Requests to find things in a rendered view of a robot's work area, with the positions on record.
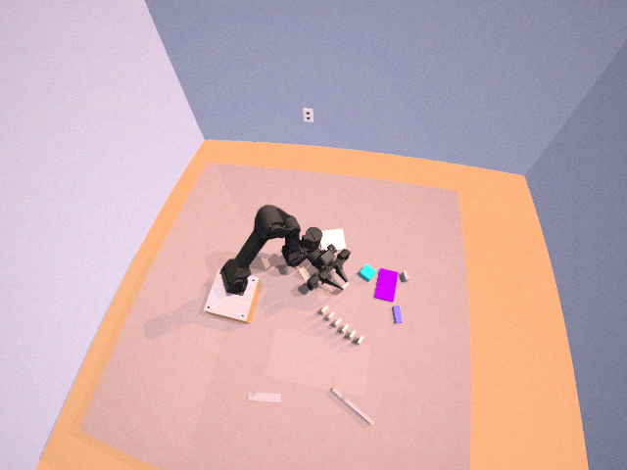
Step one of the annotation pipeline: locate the cyan rectangular block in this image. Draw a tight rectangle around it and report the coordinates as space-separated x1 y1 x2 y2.
360 265 376 282

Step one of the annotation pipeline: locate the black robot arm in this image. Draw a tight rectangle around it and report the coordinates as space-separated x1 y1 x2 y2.
219 205 337 296

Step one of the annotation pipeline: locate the purple rectangular block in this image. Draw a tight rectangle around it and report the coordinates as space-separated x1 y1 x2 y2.
393 305 403 323

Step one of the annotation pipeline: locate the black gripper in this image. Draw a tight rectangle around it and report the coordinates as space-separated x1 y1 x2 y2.
307 249 351 291

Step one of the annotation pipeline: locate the magenta flat rectangular block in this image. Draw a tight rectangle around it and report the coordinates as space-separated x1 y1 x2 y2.
374 268 398 302

